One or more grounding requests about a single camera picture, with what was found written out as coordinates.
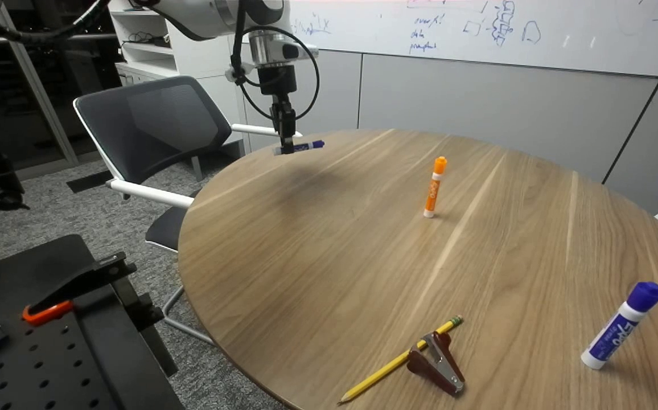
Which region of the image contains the white shelf unit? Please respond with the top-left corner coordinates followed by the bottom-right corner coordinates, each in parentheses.
top-left (109, 0), bottom-right (244, 122)

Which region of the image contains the grey mesh office chair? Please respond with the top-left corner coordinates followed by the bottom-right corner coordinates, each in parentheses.
top-left (71, 73), bottom-right (302, 348)

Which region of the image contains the round wooden table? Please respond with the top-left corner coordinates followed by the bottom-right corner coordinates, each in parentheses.
top-left (177, 130), bottom-right (658, 410)

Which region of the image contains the orange handled clamp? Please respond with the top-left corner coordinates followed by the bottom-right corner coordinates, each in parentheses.
top-left (21, 300), bottom-right (73, 327)

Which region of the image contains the orange standing marker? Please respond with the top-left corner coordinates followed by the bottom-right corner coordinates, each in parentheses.
top-left (422, 154), bottom-right (448, 217)

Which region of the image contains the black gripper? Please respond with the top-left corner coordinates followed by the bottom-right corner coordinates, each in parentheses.
top-left (257, 66), bottom-right (296, 153)

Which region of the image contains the black looped cable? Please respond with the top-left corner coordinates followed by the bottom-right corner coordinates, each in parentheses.
top-left (228, 0), bottom-right (324, 122)

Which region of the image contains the blue standing marker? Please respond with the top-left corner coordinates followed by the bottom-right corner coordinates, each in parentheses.
top-left (581, 282), bottom-right (658, 372)

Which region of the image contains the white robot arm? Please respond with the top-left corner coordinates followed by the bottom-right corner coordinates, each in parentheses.
top-left (135, 0), bottom-right (302, 153)

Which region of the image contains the dark red binder clip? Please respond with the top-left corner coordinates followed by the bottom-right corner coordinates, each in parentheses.
top-left (408, 332), bottom-right (467, 397)

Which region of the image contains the whiteboard with blue writing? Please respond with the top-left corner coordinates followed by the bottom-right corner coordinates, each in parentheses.
top-left (292, 0), bottom-right (658, 78)

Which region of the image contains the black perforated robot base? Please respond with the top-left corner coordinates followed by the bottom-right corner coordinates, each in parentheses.
top-left (0, 234), bottom-right (185, 410)

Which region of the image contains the yellow pencil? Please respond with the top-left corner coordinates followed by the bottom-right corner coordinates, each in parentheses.
top-left (337, 315), bottom-right (464, 406)

